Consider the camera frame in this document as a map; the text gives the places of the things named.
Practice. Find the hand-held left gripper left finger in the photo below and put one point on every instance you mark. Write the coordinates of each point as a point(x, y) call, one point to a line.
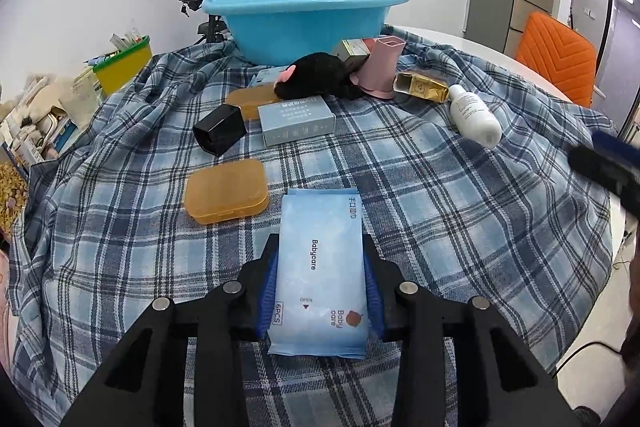
point(267, 302)

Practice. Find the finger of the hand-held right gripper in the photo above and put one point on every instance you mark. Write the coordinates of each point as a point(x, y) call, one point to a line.
point(600, 167)

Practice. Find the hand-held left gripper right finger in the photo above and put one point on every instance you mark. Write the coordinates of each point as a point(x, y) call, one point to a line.
point(375, 302)

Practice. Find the light blue wipes pack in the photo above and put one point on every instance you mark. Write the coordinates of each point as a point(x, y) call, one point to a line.
point(265, 78)
point(320, 267)

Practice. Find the orange translucent plastic case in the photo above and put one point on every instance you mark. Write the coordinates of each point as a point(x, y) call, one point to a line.
point(225, 189)
point(252, 101)

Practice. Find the white lotion bottle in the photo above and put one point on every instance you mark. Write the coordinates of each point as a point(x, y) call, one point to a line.
point(475, 117)

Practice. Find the grey-blue cardboard box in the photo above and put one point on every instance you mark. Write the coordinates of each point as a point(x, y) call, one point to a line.
point(297, 122)

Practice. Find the gold and blue foil packet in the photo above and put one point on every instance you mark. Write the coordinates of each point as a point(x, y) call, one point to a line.
point(422, 87)

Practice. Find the small green and gold box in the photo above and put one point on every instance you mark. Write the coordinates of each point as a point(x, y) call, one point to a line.
point(350, 52)

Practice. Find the blue plastic basin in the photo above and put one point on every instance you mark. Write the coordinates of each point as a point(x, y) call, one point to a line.
point(300, 22)

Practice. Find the blue plaid shirt cloth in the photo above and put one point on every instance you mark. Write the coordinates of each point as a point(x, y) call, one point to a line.
point(400, 207)

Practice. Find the orange chair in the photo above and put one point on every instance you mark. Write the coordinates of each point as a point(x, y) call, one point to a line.
point(555, 57)

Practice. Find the black square box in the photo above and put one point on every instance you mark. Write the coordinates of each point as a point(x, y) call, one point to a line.
point(220, 129)

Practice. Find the black plush toy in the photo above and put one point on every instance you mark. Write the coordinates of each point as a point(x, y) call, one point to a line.
point(320, 74)

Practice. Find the pink square cup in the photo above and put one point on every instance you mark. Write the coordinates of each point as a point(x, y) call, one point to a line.
point(380, 67)

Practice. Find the yellow bin with green rim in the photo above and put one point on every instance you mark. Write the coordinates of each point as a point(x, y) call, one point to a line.
point(122, 67)

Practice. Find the pile of assorted clutter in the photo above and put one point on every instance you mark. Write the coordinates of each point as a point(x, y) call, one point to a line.
point(40, 122)

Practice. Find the black bicycle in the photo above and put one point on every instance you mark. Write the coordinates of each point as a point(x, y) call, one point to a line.
point(200, 14)

